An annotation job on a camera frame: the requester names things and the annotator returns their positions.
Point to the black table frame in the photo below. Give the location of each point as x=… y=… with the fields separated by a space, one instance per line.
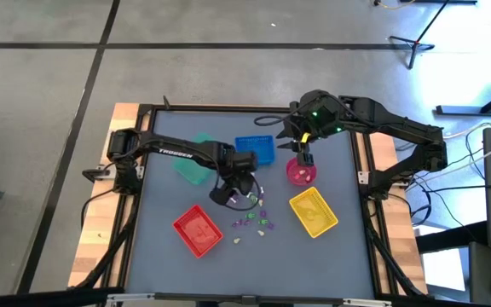
x=228 y=108

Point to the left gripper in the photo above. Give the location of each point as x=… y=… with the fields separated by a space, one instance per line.
x=241 y=168

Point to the pink plastic bowl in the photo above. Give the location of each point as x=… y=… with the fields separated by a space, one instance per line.
x=292 y=179

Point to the grey table mat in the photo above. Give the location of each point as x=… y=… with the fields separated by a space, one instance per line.
x=271 y=264

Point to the black desk crossbar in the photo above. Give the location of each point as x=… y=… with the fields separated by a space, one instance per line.
x=450 y=239

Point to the black desk leg base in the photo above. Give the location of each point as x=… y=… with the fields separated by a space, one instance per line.
x=458 y=110

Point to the yellow plastic basket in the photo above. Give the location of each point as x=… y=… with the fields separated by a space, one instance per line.
x=313 y=213

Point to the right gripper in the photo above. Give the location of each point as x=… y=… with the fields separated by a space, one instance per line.
x=298 y=143

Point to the blue plastic basket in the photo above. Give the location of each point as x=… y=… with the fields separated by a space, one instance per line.
x=262 y=147

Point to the teal plastic basket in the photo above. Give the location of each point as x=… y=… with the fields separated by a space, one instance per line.
x=190 y=172

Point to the red plastic basket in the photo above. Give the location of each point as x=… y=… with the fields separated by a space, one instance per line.
x=196 y=232

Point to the black tripod stand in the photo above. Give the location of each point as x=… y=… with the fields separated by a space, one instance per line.
x=416 y=44

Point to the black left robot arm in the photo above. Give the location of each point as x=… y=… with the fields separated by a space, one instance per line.
x=177 y=152

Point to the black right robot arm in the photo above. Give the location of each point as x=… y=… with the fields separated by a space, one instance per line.
x=382 y=113

